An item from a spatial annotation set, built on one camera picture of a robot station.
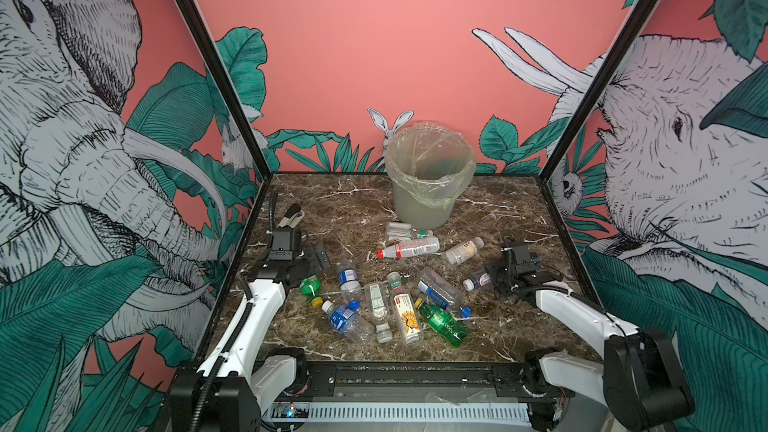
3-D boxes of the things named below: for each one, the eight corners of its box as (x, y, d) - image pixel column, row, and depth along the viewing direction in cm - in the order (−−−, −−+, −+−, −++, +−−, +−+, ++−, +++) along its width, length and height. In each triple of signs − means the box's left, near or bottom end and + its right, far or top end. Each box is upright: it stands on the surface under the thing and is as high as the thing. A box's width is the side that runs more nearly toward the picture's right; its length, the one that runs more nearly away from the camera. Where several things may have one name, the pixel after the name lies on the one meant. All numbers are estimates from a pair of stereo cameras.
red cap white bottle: (381, 268, 96) (380, 260, 92) (377, 254, 99) (376, 246, 95) (438, 253, 100) (440, 245, 95) (433, 240, 103) (435, 232, 99)
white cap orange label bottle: (452, 268, 97) (455, 260, 92) (444, 258, 99) (447, 249, 94) (484, 253, 100) (488, 244, 96) (476, 243, 103) (480, 234, 98)
